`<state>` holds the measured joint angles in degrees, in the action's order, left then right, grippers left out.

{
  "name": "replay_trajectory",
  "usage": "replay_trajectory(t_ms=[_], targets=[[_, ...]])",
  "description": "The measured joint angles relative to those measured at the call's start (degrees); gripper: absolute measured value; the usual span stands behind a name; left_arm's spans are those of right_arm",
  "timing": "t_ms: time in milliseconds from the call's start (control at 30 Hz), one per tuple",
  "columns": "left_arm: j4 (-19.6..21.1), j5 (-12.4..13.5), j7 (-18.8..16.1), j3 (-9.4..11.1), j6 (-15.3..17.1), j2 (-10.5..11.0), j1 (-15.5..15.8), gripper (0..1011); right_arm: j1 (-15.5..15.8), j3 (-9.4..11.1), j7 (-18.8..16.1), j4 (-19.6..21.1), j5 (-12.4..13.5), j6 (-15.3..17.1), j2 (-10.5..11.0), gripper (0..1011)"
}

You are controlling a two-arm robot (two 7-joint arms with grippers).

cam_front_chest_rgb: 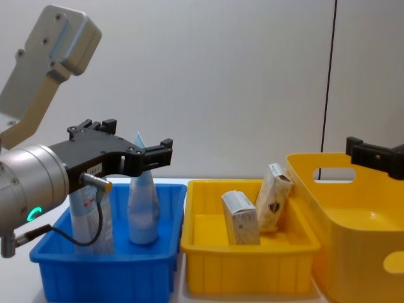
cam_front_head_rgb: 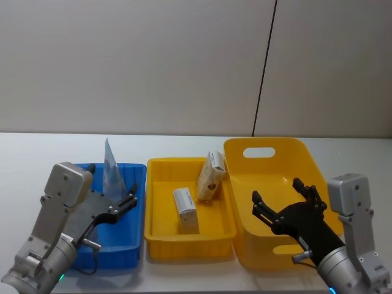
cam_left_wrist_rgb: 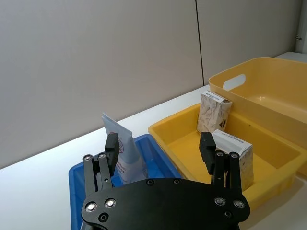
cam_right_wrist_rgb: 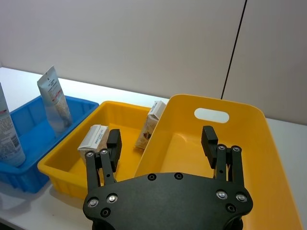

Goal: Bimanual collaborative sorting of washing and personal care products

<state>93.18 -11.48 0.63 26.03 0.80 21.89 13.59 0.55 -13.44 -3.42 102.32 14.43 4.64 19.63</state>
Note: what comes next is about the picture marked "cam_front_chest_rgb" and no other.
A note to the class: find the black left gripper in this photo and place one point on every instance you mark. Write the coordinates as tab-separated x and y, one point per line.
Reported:
91	148

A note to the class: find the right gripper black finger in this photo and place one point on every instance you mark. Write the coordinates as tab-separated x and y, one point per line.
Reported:
375	159

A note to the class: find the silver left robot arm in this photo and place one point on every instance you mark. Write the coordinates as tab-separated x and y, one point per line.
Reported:
31	180

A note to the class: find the pale blue squeeze tube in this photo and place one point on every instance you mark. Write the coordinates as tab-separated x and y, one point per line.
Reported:
142	208

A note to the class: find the tall yellow plastic basket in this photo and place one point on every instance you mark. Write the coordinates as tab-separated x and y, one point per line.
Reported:
353	246

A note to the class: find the white printed squeeze tube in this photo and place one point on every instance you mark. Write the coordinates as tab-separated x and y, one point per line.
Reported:
90	227

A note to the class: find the beige patterned carton box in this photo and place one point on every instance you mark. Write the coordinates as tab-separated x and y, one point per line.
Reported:
273	199

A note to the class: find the blue plastic bin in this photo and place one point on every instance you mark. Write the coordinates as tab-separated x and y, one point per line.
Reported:
104	274

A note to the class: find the white grey carton box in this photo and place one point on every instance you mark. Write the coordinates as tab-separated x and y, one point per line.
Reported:
241	221

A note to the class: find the shallow yellow plastic bin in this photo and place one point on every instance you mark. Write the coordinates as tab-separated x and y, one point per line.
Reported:
246	268

